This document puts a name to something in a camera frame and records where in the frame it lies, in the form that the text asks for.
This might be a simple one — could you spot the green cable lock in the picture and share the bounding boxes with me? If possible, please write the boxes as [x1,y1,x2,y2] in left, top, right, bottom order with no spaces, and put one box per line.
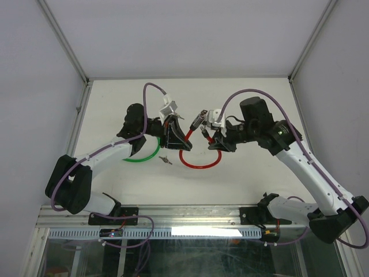
[124,138,160,163]

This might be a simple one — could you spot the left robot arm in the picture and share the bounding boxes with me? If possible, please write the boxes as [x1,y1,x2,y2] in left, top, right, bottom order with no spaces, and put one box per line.
[45,103,193,224]

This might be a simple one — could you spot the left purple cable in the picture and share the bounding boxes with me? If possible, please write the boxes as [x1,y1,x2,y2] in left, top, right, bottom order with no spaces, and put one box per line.
[50,83,168,213]

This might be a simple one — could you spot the purple cable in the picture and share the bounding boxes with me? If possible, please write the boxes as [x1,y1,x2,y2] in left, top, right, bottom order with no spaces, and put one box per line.
[50,83,168,213]
[217,88,369,249]

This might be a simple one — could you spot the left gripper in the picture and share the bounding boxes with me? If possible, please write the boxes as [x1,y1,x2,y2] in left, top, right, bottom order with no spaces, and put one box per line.
[139,115,193,151]

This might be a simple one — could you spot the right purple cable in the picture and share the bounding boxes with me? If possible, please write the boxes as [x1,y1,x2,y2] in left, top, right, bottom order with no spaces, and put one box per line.
[217,88,369,249]

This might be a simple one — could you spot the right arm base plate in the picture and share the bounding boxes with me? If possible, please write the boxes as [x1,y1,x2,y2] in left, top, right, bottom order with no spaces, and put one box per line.
[239,206,292,227]

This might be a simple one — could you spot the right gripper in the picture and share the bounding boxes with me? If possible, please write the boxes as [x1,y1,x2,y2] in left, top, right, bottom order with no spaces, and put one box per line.
[208,120,258,152]

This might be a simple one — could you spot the aluminium mounting rail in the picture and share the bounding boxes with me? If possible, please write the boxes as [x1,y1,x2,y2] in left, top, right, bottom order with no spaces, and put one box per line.
[37,203,312,229]

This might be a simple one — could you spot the green cable lock keys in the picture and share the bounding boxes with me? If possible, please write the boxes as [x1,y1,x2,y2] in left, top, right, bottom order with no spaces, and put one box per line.
[159,156,172,165]

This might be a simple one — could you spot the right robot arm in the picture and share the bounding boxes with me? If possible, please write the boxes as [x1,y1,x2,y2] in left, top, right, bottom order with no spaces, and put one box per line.
[206,96,368,244]

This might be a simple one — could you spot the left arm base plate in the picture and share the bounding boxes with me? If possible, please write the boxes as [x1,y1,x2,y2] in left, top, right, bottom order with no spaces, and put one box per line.
[88,206,139,226]

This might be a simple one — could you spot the red cable lock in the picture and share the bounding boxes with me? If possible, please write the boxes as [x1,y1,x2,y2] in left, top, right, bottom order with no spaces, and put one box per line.
[179,114,223,170]

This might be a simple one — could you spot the slotted cable duct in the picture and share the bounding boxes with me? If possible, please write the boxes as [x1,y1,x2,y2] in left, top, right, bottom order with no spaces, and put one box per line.
[48,227,262,240]

